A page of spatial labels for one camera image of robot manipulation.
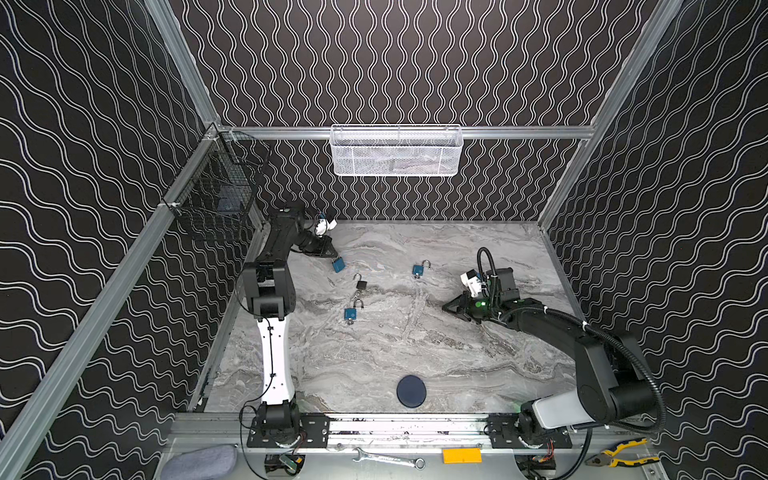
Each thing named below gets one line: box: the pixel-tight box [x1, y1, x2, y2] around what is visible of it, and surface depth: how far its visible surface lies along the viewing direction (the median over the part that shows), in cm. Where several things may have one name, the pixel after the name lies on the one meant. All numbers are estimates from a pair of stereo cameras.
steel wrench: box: [352, 447, 426, 470], surface depth 72 cm
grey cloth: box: [162, 444, 238, 480], surface depth 70 cm
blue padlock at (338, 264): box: [332, 256, 346, 273], surface depth 103 cm
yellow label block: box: [443, 448, 483, 464], surface depth 73 cm
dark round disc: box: [396, 375, 427, 409], surface depth 83 cm
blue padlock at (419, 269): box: [412, 259, 431, 276], surface depth 108 cm
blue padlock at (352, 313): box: [344, 298, 364, 320], surface depth 97 cm
